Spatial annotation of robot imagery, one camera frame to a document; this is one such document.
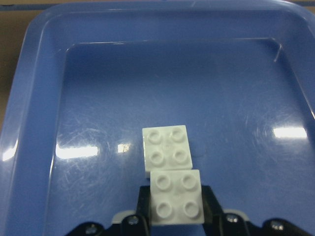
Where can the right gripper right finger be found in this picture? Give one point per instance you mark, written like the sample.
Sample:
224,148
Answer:
218,222

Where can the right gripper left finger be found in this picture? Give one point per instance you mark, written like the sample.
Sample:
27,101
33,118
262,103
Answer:
135,224

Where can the white block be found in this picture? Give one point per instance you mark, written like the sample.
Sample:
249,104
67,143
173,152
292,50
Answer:
176,198
166,148

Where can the blue plastic tray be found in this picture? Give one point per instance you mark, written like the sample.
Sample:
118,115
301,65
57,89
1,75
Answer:
239,74

